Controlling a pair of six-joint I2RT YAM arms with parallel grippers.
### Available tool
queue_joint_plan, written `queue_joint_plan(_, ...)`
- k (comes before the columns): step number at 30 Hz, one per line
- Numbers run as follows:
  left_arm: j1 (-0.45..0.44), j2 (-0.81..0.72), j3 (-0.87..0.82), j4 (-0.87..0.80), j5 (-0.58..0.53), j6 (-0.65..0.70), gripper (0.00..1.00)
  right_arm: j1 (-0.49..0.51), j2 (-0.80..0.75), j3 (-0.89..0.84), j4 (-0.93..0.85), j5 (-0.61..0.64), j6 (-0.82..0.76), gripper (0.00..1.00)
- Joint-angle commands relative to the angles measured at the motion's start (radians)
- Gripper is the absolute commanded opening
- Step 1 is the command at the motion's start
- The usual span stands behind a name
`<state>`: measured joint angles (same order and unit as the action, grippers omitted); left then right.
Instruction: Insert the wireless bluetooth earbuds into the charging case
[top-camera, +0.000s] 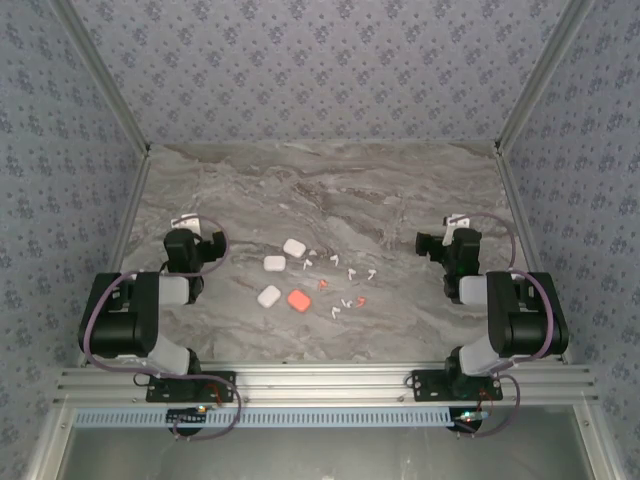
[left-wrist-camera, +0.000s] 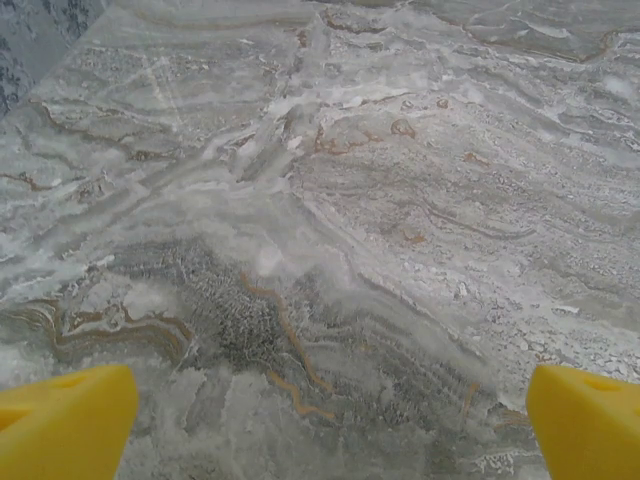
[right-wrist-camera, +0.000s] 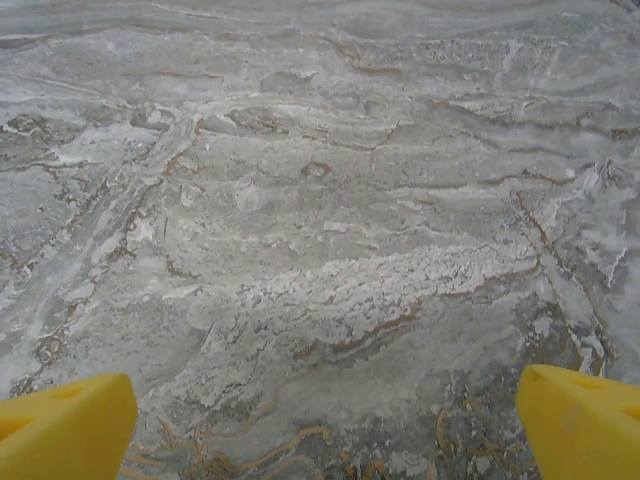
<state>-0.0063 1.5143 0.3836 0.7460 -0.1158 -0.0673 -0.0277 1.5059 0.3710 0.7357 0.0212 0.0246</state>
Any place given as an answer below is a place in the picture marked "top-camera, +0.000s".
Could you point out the white charging case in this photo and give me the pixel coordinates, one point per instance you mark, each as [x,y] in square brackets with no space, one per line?
[274,263]
[293,247]
[268,296]

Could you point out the orange charging case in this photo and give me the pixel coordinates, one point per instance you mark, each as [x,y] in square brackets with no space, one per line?
[299,300]

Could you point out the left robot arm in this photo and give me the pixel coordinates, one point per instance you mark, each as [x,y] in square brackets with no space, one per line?
[120,320]

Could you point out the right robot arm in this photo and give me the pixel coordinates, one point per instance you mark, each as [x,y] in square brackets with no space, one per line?
[520,325]

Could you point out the left controller board with LED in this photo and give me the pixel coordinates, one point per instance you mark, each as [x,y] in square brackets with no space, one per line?
[187,415]

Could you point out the controller board with led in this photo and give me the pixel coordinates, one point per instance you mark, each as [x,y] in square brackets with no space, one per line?
[187,415]
[467,416]

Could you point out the right controller board with LED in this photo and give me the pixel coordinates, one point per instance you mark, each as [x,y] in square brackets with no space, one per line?
[467,416]

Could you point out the grey metal sheet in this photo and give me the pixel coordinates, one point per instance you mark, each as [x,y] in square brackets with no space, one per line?
[320,455]

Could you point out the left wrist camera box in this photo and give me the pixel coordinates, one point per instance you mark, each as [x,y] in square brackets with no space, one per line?
[187,220]

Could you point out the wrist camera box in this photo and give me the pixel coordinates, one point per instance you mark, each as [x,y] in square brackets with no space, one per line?
[187,220]
[456,220]

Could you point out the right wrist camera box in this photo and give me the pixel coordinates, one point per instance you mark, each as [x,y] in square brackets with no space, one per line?
[456,220]

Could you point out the aluminium table side rail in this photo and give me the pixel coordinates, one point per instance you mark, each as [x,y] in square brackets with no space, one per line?
[134,200]
[514,200]

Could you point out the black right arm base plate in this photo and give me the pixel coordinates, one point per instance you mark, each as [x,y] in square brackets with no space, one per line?
[425,392]

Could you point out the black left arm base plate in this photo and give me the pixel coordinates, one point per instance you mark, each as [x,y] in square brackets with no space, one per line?
[229,396]

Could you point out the aluminium frame post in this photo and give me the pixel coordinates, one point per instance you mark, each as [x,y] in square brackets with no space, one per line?
[541,75]
[103,75]

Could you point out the long aluminium mounting rail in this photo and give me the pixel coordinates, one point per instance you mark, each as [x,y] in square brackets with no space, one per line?
[320,385]

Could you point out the short aluminium frame leg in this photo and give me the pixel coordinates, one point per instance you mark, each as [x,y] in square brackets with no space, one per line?
[597,450]
[48,450]

